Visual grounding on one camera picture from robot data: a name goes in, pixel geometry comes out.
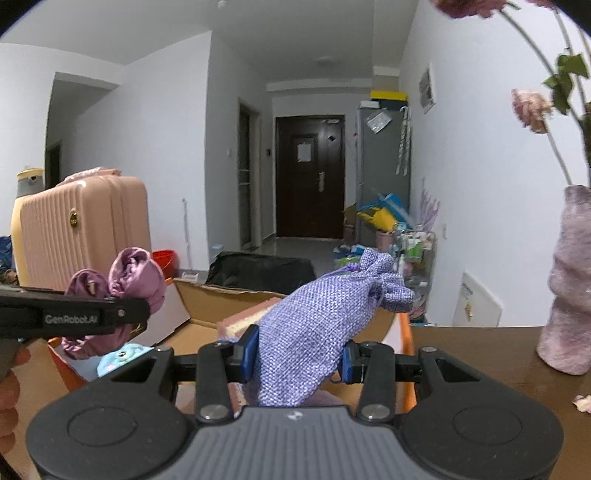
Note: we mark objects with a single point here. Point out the person's left hand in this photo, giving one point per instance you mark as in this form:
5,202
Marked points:
8,392

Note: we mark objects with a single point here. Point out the purple wall decoration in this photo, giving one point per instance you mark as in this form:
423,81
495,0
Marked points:
429,207

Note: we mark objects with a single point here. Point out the purple burlap pouch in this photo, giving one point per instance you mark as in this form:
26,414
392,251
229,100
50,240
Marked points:
314,323

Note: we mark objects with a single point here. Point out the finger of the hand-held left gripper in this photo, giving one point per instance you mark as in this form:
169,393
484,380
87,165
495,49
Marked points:
134,313

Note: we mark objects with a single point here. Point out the yellow and black box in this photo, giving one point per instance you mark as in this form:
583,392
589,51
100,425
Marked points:
390,96

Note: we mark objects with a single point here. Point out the red bucket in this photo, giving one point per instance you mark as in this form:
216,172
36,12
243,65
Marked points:
164,263

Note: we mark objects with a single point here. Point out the purple textured vase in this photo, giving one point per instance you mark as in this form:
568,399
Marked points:
572,286

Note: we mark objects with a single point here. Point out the orange cardboard box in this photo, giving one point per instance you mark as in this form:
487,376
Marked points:
207,304

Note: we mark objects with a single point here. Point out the bunch of dried pink roses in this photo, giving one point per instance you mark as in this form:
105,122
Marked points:
531,110

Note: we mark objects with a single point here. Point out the purple satin scrunchie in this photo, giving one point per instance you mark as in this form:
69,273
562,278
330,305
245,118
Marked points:
134,272

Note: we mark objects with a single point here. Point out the pink folded cloth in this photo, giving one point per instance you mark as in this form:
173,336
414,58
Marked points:
92,174

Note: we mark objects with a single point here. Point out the white paper notice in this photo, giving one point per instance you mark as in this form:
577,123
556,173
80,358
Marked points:
304,152

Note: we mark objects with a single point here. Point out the white folded umbrella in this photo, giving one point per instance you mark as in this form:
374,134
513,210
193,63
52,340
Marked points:
402,143

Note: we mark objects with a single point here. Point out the grey refrigerator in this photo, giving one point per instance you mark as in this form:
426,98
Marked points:
378,170

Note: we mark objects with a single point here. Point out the large yellow bottle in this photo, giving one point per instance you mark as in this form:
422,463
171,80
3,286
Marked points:
27,182

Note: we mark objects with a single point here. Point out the pink fallen petal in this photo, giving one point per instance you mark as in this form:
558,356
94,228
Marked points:
582,404

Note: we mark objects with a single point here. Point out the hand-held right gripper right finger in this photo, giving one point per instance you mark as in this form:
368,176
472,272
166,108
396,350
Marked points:
352,362

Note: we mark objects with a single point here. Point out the white wall panel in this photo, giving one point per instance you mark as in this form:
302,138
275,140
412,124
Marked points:
427,90

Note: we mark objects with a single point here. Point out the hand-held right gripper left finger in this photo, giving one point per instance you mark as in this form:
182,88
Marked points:
248,353

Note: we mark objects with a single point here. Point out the metal trolley cart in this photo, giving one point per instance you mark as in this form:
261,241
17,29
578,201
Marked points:
415,249

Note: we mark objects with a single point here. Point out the side door frame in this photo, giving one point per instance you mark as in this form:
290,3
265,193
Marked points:
244,184

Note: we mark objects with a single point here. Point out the blue plush toy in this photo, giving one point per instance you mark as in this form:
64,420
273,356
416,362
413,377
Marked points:
120,360

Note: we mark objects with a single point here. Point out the black bag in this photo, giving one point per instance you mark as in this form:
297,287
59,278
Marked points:
258,272

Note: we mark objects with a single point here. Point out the brown carton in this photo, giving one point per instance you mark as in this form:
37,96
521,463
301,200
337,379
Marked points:
349,221

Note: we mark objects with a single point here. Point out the clear plastic bag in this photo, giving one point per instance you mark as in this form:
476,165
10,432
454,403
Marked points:
378,122

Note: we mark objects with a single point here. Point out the pink bucket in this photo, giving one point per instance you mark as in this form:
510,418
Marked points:
384,240

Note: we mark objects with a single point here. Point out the dark wooden door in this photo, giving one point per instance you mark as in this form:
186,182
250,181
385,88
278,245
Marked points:
291,203

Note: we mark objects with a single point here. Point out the pink suitcase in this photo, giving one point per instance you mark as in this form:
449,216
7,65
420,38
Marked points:
69,240

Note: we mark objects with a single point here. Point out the white board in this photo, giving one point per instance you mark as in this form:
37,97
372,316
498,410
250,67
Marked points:
478,302

